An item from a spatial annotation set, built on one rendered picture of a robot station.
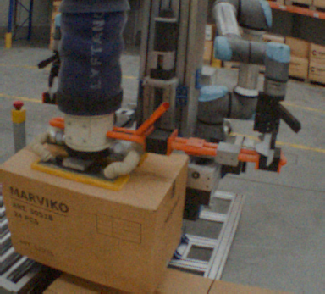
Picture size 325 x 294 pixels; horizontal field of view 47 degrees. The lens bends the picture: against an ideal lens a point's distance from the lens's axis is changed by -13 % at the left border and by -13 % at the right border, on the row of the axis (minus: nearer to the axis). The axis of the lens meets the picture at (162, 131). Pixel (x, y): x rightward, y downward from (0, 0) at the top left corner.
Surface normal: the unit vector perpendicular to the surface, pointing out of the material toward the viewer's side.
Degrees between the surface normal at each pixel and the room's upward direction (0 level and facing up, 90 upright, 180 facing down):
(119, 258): 91
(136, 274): 91
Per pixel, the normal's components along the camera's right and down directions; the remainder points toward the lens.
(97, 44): 0.50, 0.00
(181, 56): -0.29, 0.33
